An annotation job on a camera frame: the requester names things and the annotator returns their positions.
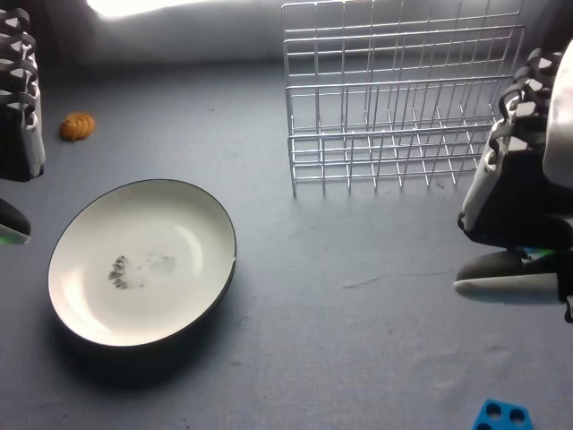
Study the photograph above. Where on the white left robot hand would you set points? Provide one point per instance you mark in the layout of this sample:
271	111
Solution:
18	134

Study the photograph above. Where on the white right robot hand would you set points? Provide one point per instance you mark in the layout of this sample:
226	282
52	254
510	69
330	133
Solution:
515	201

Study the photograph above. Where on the brown swirl cookie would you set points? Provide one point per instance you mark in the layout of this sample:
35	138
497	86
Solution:
79	126

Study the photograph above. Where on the blue pentagon block with holes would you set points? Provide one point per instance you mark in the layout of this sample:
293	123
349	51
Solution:
506	404

